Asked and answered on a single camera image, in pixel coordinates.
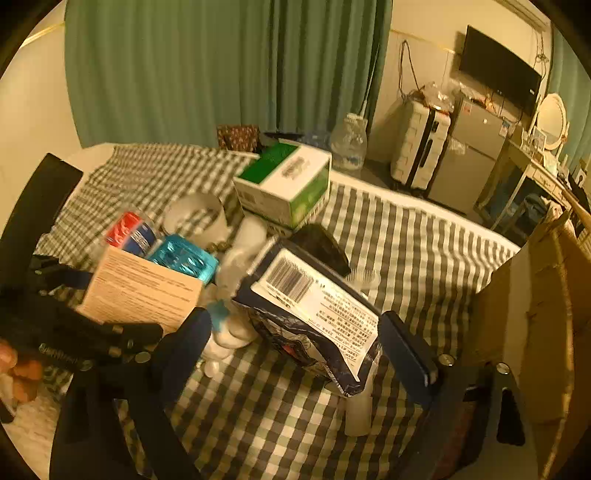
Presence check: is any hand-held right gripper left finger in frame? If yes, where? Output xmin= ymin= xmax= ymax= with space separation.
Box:
xmin=50 ymin=307 xmax=213 ymax=480

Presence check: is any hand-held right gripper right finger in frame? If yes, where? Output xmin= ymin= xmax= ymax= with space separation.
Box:
xmin=378 ymin=311 xmax=528 ymax=480

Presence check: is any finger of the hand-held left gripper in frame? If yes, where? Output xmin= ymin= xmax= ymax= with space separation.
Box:
xmin=28 ymin=256 xmax=93 ymax=297
xmin=90 ymin=320 xmax=165 ymax=366

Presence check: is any beige carton box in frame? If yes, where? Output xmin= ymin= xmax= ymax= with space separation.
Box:
xmin=76 ymin=244 xmax=204 ymax=333

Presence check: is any dark blue snack packet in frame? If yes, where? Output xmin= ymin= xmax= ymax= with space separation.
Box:
xmin=233 ymin=237 xmax=384 ymax=398

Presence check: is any white tape roll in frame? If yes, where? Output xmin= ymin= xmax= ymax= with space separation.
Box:
xmin=164 ymin=193 xmax=227 ymax=243

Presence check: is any brown cardboard box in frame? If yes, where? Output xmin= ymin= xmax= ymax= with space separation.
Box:
xmin=466 ymin=215 xmax=591 ymax=480

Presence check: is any person's left hand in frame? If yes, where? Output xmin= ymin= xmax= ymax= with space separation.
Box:
xmin=0 ymin=339 xmax=44 ymax=408

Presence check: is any white bottle with blue cap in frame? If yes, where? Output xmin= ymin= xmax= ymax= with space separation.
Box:
xmin=198 ymin=298 xmax=259 ymax=376

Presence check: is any turquoise blister pack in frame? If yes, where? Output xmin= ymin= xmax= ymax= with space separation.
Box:
xmin=148 ymin=234 xmax=220 ymax=282

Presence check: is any small white plastic cylinder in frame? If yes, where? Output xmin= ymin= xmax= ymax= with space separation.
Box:
xmin=344 ymin=392 xmax=372 ymax=437

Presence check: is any red and blue can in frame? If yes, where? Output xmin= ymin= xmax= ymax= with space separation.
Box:
xmin=90 ymin=210 xmax=162 ymax=264

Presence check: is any checked cloth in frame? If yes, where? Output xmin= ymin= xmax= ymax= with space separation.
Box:
xmin=34 ymin=143 xmax=522 ymax=480

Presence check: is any black glossy pouch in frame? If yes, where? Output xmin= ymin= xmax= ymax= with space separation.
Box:
xmin=286 ymin=224 xmax=354 ymax=278

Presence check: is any white bed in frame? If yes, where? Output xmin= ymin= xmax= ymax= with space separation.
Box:
xmin=0 ymin=143 xmax=525 ymax=480

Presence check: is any green and white carton box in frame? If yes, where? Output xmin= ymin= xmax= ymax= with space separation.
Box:
xmin=233 ymin=141 xmax=333 ymax=229

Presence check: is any patterned brown bag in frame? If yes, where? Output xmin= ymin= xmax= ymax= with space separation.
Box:
xmin=217 ymin=124 xmax=259 ymax=153

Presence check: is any white dressing table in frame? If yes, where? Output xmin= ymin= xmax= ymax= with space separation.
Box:
xmin=475 ymin=138 xmax=583 ymax=241

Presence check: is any wide green curtain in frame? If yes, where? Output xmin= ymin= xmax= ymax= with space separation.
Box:
xmin=65 ymin=0 xmax=393 ymax=149

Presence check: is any grey small fridge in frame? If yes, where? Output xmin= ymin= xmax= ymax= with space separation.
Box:
xmin=427 ymin=97 xmax=515 ymax=215

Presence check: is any white suitcase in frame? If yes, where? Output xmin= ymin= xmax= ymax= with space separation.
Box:
xmin=392 ymin=99 xmax=453 ymax=190

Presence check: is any large clear water jug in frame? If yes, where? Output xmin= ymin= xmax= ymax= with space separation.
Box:
xmin=330 ymin=113 xmax=369 ymax=171

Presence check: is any pack of water bottles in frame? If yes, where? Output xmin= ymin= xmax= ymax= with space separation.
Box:
xmin=300 ymin=129 xmax=333 ymax=149

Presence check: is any clear plastic bag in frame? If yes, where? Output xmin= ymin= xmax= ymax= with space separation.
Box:
xmin=416 ymin=80 xmax=458 ymax=112

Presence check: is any oval white mirror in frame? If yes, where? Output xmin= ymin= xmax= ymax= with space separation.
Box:
xmin=536 ymin=92 xmax=570 ymax=151

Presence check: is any narrow green curtain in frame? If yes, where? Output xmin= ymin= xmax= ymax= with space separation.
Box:
xmin=549 ymin=25 xmax=591 ymax=160

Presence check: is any white hose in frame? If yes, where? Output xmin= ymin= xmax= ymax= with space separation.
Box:
xmin=360 ymin=69 xmax=377 ymax=116

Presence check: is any wall cable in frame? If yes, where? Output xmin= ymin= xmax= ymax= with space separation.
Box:
xmin=399 ymin=39 xmax=416 ymax=100

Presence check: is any black wall television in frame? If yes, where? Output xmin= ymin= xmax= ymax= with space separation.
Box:
xmin=459 ymin=25 xmax=543 ymax=116

